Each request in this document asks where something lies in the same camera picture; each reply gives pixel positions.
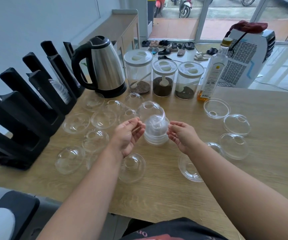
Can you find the person's left thumb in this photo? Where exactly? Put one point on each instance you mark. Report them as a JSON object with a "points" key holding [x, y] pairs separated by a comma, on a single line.
{"points": [[132, 121]]}

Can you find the stainless steel electric kettle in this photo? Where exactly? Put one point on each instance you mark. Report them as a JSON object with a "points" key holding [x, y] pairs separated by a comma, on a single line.
{"points": [[106, 67]]}

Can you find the clear syrup bottle gold cap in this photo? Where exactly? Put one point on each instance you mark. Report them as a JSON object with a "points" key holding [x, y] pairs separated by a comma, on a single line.
{"points": [[212, 74]]}

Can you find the brown granules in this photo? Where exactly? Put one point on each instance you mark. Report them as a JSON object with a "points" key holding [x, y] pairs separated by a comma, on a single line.
{"points": [[142, 88]]}

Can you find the tall clear jar white lid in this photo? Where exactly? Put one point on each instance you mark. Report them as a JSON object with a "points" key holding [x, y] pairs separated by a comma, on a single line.
{"points": [[138, 64]]}

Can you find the dark tea leaves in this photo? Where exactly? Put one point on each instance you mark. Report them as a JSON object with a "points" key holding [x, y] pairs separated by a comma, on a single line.
{"points": [[186, 94], [162, 91]]}

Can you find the grey bin yellow lid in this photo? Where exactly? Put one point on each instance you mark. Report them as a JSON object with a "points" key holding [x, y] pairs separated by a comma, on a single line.
{"points": [[151, 7]]}

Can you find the black cup dispenser rack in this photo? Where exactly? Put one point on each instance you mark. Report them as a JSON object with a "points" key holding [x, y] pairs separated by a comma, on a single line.
{"points": [[21, 117]]}

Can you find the person's right hand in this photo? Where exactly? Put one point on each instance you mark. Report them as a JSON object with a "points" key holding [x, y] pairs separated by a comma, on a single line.
{"points": [[185, 138]]}

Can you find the person's left hand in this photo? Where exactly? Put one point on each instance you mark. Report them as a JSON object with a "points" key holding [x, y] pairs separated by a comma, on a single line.
{"points": [[124, 141]]}

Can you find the person's black shirt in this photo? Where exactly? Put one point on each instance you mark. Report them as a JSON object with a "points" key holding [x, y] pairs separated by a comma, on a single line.
{"points": [[174, 229]]}

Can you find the white glass door frame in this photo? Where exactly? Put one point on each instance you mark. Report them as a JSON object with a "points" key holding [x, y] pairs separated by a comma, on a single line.
{"points": [[204, 19]]}

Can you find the clear plastic cups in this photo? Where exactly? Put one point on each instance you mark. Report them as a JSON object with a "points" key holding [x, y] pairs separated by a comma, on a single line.
{"points": [[60, 90]]}

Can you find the black chair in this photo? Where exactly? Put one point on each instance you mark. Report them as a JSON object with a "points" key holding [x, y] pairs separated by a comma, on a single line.
{"points": [[21, 207]]}

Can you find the white air cooler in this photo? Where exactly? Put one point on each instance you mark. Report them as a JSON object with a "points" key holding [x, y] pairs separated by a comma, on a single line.
{"points": [[244, 62]]}

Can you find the row of shoes and sandals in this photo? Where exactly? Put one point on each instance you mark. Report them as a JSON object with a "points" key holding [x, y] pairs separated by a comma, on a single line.
{"points": [[164, 44]]}

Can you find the person's left forearm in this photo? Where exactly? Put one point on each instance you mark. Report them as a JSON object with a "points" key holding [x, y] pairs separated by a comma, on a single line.
{"points": [[89, 197]]}

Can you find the dark motorcycle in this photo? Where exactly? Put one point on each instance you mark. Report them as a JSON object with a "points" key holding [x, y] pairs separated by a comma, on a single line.
{"points": [[245, 0]]}

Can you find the wooden side cabinet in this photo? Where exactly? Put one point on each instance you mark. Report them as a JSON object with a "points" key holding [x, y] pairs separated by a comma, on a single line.
{"points": [[114, 27]]}

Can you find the white plastic spoon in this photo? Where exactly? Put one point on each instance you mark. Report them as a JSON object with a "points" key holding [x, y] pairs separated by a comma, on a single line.
{"points": [[135, 84], [180, 87], [164, 82]]}

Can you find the person's right forearm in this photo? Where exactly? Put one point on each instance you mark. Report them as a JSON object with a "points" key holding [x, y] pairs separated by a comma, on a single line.
{"points": [[234, 192]]}

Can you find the dark red cloth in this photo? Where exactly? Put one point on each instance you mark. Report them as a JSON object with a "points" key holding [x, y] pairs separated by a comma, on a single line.
{"points": [[249, 26]]}

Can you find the red scooter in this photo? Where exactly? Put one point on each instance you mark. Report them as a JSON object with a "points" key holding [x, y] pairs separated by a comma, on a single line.
{"points": [[160, 3]]}

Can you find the stack of clear dome lids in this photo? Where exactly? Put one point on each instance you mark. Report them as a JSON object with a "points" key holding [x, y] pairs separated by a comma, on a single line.
{"points": [[156, 134]]}

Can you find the person's right thumb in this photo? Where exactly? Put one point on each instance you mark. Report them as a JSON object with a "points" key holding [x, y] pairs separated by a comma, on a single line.
{"points": [[177, 124]]}

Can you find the white scooter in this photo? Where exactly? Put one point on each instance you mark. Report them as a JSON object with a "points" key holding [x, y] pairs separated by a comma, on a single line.
{"points": [[185, 7]]}

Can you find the scattered group of dome lids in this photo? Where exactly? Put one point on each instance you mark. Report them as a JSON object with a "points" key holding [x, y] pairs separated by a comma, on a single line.
{"points": [[101, 119]]}

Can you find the clear plastic dome lid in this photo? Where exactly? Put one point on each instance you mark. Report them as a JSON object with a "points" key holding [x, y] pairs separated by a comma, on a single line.
{"points": [[234, 146], [237, 125], [189, 169], [149, 111], [215, 147], [216, 108]]}

